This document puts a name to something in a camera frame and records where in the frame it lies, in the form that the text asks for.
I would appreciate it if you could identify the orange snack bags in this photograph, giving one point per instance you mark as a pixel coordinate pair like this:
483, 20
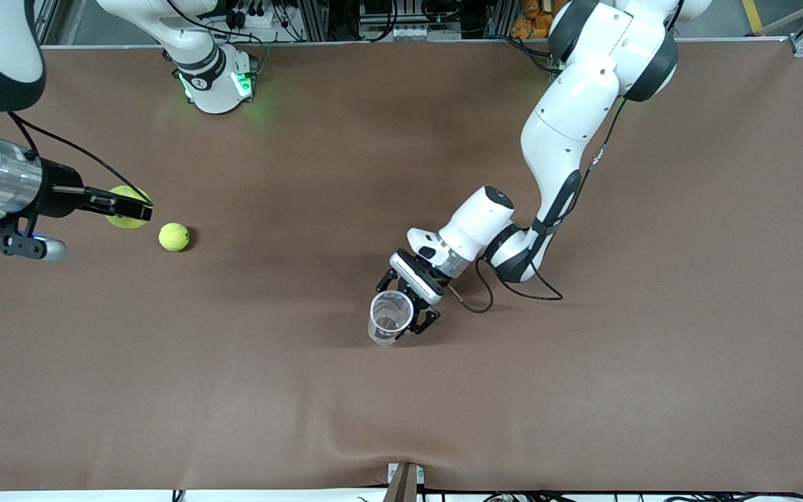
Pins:
534, 21

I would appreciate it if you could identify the brown grey stand post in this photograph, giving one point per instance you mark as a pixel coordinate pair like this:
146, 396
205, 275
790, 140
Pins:
401, 488

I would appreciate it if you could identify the white mounting bracket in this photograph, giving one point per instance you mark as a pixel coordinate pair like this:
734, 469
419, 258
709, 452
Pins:
419, 474

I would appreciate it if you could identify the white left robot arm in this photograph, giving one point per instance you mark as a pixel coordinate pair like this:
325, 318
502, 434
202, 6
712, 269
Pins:
569, 132

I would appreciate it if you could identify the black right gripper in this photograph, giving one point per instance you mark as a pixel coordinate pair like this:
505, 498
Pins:
60, 196

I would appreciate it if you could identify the aluminium profile post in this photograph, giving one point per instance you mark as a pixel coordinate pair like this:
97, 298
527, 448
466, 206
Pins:
316, 19
499, 19

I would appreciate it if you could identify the yellow-green tennis ball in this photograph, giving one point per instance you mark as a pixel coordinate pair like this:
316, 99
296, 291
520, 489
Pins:
174, 237

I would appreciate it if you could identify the brown table mat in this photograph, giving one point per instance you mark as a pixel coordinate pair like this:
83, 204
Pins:
401, 390

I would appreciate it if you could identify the aluminium frame strut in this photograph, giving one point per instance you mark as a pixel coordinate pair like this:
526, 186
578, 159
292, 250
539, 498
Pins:
49, 21

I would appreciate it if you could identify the long white power strip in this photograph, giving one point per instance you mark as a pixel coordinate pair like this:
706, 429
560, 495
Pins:
408, 33

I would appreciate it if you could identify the clear Wilson tennis ball can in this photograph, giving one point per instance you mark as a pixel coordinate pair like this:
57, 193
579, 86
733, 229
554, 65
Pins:
378, 335

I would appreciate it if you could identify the white power strip, black plugs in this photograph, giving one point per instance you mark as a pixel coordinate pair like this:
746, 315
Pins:
255, 19

